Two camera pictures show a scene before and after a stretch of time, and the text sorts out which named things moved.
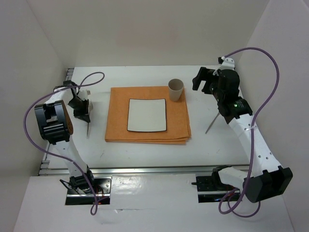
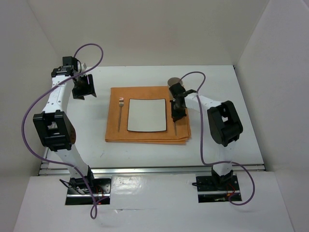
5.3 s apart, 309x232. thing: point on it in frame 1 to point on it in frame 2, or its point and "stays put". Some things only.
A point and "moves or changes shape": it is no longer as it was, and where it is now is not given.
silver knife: (212, 123) moves or changes shape
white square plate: (147, 115) stays put
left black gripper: (83, 114) to (89, 90)
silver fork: (91, 108) to (120, 102)
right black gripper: (204, 74) to (175, 115)
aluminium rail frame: (46, 169) stays put
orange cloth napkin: (178, 129) stays put
